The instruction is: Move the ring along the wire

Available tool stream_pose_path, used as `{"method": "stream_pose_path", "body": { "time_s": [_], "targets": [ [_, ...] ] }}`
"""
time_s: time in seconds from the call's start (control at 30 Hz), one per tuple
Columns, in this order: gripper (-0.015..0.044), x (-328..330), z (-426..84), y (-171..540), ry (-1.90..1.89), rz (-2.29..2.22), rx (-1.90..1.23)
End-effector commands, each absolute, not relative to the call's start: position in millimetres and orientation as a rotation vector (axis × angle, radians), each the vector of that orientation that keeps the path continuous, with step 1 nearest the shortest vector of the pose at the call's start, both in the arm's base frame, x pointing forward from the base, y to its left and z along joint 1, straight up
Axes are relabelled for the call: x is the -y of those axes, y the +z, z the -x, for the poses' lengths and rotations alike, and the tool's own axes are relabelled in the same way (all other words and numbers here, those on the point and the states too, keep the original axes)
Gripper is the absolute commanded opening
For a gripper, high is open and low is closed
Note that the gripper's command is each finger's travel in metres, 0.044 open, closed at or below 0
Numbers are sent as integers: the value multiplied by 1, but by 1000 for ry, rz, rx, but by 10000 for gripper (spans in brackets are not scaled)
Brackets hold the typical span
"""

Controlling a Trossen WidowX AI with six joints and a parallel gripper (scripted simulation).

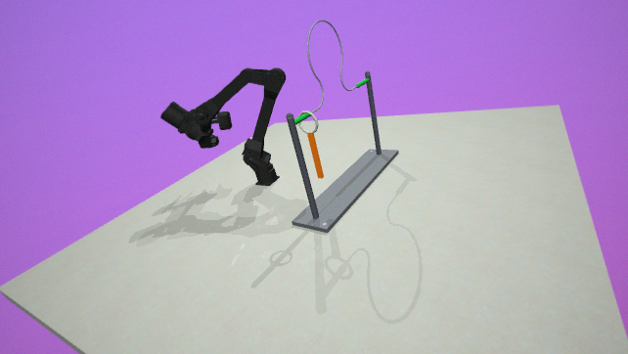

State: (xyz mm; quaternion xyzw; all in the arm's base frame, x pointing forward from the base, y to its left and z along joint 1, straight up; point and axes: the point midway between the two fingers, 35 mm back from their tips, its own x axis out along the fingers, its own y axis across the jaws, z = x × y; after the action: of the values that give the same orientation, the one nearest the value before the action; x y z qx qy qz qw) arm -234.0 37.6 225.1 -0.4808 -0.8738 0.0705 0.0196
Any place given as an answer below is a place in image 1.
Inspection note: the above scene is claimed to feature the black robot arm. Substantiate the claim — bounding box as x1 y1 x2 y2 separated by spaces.
160 67 286 186

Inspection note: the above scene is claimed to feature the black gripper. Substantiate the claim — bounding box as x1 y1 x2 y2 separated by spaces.
178 111 233 135

